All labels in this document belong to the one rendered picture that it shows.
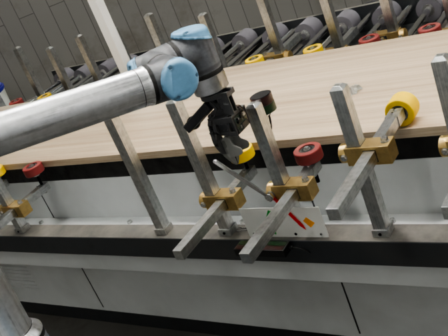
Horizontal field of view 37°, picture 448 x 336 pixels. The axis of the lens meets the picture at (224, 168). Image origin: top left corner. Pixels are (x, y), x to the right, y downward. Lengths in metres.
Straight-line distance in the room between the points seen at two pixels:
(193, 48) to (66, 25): 4.50
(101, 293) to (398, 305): 1.40
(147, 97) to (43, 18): 4.68
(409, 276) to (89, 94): 0.98
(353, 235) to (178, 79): 0.68
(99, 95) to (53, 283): 2.00
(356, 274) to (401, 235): 0.23
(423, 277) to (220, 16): 4.42
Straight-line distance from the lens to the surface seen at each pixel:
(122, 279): 2.93
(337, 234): 1.86
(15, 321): 1.66
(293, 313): 2.49
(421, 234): 1.77
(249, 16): 6.02
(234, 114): 1.66
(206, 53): 1.62
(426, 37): 2.46
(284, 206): 1.74
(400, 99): 1.82
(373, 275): 1.92
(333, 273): 1.97
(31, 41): 6.15
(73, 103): 1.40
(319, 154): 1.87
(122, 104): 1.42
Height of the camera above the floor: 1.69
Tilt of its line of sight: 24 degrees down
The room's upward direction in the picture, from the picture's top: 22 degrees counter-clockwise
